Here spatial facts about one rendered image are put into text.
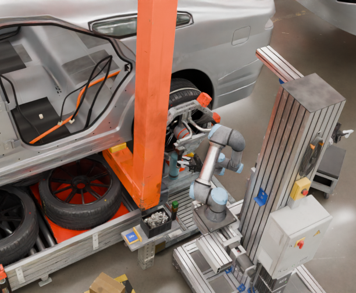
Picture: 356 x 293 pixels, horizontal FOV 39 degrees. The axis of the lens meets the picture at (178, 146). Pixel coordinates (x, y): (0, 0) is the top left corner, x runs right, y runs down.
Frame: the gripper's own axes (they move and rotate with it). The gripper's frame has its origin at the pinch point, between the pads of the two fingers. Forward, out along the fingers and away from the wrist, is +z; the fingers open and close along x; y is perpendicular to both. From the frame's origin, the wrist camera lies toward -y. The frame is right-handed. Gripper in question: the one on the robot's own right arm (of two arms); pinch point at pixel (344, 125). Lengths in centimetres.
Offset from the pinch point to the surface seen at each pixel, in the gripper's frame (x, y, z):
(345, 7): -108, 2, 182
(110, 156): -135, 41, -115
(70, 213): -121, 59, -167
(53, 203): -137, 56, -171
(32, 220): -133, 56, -192
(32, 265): -114, 76, -208
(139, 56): -78, -76, -124
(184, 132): -94, 20, -70
